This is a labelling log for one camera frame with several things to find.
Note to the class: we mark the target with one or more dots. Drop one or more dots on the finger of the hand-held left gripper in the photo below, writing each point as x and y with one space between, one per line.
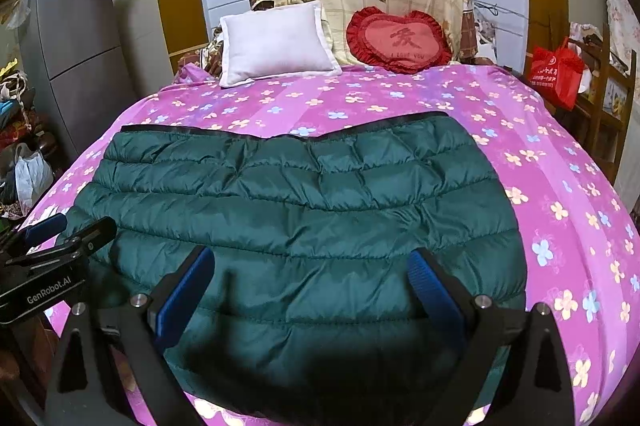
45 227
87 238

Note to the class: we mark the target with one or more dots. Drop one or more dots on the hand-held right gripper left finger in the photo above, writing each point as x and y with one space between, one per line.
182 296

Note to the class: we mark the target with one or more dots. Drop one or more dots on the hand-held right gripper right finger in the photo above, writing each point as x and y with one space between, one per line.
435 291

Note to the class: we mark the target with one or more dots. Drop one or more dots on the dark green quilted jacket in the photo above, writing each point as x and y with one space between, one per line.
310 231

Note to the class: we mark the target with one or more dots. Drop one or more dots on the pile of mixed clothes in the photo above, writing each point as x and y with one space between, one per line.
14 101

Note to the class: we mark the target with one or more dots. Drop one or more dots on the white plastic bag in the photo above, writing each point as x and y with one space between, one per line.
32 178

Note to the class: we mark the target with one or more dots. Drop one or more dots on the pink floral bed sheet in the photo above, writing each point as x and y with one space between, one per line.
560 186

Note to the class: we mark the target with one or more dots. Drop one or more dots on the grey refrigerator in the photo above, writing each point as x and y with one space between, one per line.
85 46

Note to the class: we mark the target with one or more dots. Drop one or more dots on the red shopping bag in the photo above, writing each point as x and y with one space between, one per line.
557 73

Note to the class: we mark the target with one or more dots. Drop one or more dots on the red heart-shaped cushion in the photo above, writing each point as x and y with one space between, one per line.
400 41

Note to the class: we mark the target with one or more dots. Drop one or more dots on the wooden shelf rack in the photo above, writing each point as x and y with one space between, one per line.
607 96

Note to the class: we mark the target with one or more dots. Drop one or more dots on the white pillow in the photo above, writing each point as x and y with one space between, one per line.
275 43

